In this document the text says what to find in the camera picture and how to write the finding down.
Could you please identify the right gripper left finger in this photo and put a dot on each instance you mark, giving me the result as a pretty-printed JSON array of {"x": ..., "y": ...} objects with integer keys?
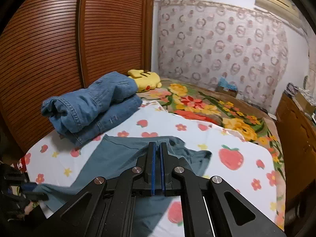
[{"x": 144, "y": 172}]

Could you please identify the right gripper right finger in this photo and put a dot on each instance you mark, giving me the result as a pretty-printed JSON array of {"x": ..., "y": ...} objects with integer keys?
[{"x": 170, "y": 170}]

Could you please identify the teal green pants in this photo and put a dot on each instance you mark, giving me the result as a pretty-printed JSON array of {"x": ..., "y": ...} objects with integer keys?
[{"x": 124, "y": 188}]

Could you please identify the floral brown blanket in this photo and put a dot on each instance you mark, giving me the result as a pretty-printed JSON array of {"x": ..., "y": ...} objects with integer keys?
[{"x": 193, "y": 102}]

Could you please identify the white strawberry flower sheet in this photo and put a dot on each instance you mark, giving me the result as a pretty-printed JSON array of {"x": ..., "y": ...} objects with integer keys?
[{"x": 231, "y": 198}]

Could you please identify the folded blue denim jeans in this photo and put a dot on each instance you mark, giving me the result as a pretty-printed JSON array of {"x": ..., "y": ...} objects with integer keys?
[{"x": 84, "y": 114}]

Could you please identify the yellow Pikachu plush toy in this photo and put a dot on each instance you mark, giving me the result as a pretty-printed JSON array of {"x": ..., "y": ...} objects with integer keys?
[{"x": 145, "y": 81}]

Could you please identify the cardboard box with blue bag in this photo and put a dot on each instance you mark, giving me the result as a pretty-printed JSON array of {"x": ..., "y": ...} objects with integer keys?
[{"x": 225, "y": 87}]

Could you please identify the wooden dresser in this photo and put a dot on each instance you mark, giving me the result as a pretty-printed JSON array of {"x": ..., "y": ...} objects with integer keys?
[{"x": 297, "y": 136}]

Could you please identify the circle patterned curtain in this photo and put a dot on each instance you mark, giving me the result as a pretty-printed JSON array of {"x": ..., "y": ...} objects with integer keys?
[{"x": 204, "y": 43}]

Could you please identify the clutter on dresser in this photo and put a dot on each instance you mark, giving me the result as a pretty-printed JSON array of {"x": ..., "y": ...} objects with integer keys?
[{"x": 302, "y": 98}]

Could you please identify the brown louvered wardrobe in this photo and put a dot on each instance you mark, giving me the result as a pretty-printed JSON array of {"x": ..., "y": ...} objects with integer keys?
[{"x": 51, "y": 47}]

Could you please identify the wall air conditioner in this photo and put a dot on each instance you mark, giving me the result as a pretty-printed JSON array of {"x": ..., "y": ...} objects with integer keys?
[{"x": 282, "y": 8}]

